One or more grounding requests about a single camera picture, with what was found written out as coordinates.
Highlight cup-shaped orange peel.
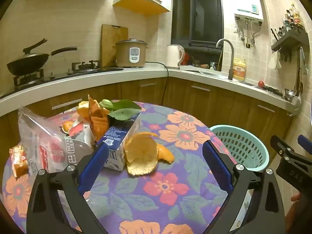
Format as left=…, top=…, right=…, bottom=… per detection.
left=77, top=100, right=91, bottom=122

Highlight wooden cutting board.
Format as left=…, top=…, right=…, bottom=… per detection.
left=101, top=24, right=129, bottom=67

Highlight water heater pipes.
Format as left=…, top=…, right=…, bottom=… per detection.
left=234, top=17, right=262, bottom=49

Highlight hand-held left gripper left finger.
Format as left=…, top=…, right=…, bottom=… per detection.
left=26, top=143, right=110, bottom=234

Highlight person's right hand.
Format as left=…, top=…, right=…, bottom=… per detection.
left=285, top=192, right=312, bottom=234

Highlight yellow detergent bottle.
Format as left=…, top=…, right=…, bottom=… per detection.
left=232, top=58, right=246, bottom=82

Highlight black wok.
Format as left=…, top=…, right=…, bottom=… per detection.
left=6, top=38, right=78, bottom=76

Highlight beige rice cooker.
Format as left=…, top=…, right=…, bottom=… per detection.
left=113, top=38, right=148, bottom=68

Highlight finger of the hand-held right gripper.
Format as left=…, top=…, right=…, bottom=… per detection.
left=297, top=134, right=312, bottom=155
left=270, top=135, right=296, bottom=162

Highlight kitchen counter with wooden cabinets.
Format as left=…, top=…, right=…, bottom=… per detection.
left=0, top=62, right=303, bottom=137

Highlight white red wrapper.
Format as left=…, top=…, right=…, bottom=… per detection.
left=68, top=121, right=95, bottom=149

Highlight black gas stove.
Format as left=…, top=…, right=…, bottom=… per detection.
left=13, top=60, right=123, bottom=88

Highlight teal plastic basket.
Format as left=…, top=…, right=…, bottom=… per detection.
left=209, top=125, right=270, bottom=173

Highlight dark window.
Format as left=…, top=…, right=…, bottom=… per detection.
left=171, top=0, right=224, bottom=52

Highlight row of condiment bottles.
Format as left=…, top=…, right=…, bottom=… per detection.
left=283, top=4, right=305, bottom=32

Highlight small orange snack packet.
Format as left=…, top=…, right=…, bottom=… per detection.
left=9, top=144, right=31, bottom=178

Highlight black power cord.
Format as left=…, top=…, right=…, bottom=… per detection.
left=145, top=62, right=170, bottom=106

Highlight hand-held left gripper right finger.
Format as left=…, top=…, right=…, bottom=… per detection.
left=202, top=140, right=285, bottom=234

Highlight green leafy sprig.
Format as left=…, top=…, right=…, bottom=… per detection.
left=100, top=99, right=142, bottom=122

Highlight white hanging cloth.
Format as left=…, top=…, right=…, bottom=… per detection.
left=268, top=50, right=282, bottom=69

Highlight hanging metal ladle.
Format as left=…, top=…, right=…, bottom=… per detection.
left=284, top=46, right=309, bottom=108

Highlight metal kitchen faucet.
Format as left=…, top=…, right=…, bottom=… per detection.
left=216, top=38, right=235, bottom=80

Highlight blue milk carton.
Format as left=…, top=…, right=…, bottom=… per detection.
left=97, top=111, right=144, bottom=171

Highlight floral tablecloth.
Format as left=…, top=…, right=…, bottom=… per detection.
left=2, top=101, right=238, bottom=234

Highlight torn orange snack bag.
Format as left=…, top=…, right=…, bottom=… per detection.
left=88, top=94, right=111, bottom=142

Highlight clear plastic bag red print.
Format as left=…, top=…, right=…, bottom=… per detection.
left=18, top=106, right=97, bottom=173

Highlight white electric kettle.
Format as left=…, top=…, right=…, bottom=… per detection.
left=166, top=44, right=185, bottom=69

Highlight large pale orange peel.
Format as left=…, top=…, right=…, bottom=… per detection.
left=124, top=132, right=159, bottom=176

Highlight small orange peel piece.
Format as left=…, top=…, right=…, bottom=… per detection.
left=156, top=143, right=175, bottom=164

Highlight white water heater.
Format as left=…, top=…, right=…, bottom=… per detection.
left=227, top=0, right=264, bottom=21

